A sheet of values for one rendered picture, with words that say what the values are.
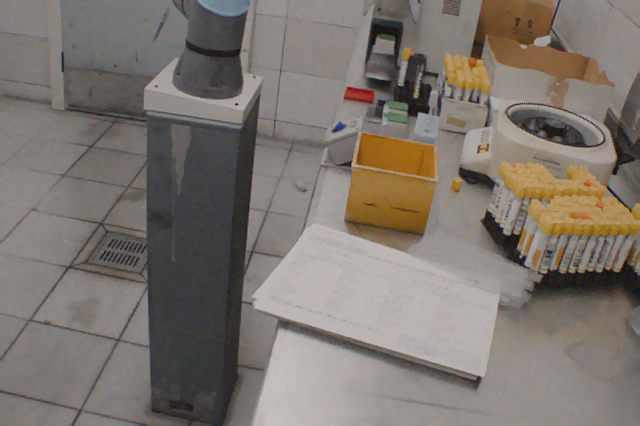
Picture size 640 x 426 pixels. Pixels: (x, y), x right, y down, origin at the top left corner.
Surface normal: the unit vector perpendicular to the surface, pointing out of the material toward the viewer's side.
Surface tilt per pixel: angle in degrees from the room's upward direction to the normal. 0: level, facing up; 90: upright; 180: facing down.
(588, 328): 0
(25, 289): 0
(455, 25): 90
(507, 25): 91
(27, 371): 0
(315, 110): 90
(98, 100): 90
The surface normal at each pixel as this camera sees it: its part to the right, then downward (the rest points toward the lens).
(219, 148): -0.11, 0.49
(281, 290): 0.12, -0.85
